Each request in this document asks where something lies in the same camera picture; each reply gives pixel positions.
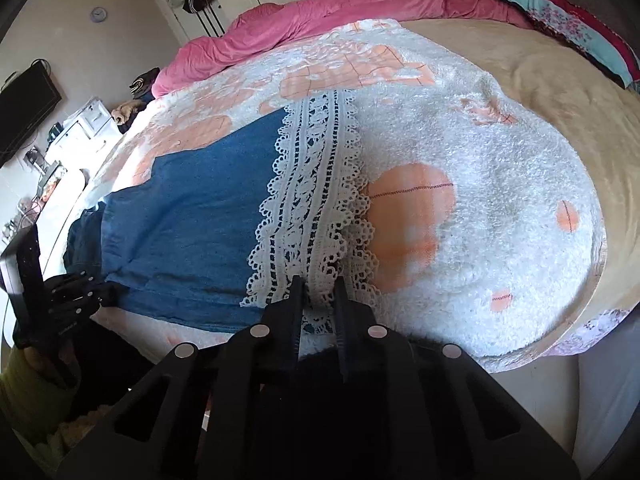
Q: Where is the dark navy garment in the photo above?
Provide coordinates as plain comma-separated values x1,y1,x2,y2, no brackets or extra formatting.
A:
62,202,109,282

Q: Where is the white cabinet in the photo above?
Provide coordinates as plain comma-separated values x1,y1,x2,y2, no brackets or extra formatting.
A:
47,99,124,171

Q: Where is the pink floral bed skirt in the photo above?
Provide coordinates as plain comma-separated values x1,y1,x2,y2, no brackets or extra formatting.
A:
544,307,640,357

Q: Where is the pile of clothes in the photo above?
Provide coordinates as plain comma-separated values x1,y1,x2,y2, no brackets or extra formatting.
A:
128,67,161,99

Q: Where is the white orange fleece blanket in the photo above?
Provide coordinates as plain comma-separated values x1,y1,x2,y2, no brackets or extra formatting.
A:
87,17,608,373

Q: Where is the blue denim pants lace trim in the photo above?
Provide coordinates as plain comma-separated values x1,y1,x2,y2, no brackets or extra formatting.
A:
97,87,381,337

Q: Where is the black television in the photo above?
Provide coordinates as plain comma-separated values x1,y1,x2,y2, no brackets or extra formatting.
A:
0,66,64,167

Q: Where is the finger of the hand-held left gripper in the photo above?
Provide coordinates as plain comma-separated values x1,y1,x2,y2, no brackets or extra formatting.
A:
46,270,102,297
49,287,120,323

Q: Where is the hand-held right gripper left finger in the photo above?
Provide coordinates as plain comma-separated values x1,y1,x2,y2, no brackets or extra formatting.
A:
55,275,306,480

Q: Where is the pink duvet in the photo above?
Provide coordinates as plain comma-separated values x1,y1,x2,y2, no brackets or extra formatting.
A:
150,0,531,98

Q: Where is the beige bed sheet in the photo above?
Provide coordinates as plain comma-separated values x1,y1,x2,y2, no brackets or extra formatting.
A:
400,17,640,323

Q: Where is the tan cloth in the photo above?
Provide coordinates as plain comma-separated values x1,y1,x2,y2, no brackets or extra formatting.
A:
110,102,147,124

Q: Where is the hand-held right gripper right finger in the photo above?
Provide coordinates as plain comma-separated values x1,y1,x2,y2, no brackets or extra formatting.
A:
332,276,582,480

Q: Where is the white bed base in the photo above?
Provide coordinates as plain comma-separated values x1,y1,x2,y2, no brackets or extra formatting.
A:
572,349,640,463

